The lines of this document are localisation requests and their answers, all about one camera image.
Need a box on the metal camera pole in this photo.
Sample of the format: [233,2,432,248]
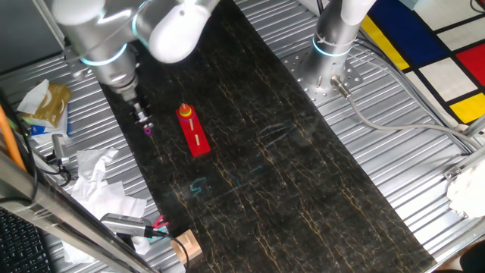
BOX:
[32,0,67,49]

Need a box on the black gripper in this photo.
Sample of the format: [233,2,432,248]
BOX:
[127,94,155,130]

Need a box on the aluminium profile bar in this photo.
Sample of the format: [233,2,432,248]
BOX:
[442,146,485,182]

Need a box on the small crumpled white paper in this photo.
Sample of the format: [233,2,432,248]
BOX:
[75,146,119,194]

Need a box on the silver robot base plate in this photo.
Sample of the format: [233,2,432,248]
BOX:
[282,45,365,108]

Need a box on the yellow tissue box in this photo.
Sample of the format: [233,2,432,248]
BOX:
[32,83,73,129]

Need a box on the Mondrian pattern panel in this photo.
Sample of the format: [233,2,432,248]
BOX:
[359,0,485,126]

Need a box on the large crumpled white paper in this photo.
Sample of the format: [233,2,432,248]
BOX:
[62,180,152,265]

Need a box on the orange tube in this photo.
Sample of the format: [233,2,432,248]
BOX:
[0,104,27,172]

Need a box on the black depth camera cable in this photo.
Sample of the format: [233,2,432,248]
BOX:
[149,227,190,266]

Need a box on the black marble pattern mat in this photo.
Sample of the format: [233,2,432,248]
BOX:
[81,0,437,273]

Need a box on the silver depth camera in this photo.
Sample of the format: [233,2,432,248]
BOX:
[100,212,153,239]
[52,133,70,165]

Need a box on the red Hanoi base with pegs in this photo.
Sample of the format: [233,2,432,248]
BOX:
[175,102,212,158]

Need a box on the slotted wooden block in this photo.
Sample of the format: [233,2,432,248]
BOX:
[170,228,205,265]

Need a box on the white tissue in box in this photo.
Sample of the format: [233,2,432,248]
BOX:
[17,78,51,115]

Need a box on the steel frame bar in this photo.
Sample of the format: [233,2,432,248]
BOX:
[0,149,160,273]

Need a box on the thin black cable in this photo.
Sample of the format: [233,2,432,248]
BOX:
[0,89,39,204]

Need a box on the grey cable with metal connector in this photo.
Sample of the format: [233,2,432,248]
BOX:
[329,74,479,152]

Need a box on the teal plastic clip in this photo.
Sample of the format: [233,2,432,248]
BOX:
[145,228,167,242]

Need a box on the black keyboard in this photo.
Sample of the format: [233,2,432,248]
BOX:
[0,207,52,273]

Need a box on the pink plastic clip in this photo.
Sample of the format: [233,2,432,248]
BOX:
[151,215,171,231]

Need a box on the blue white tissue pack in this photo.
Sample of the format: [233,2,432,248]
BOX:
[22,109,70,138]

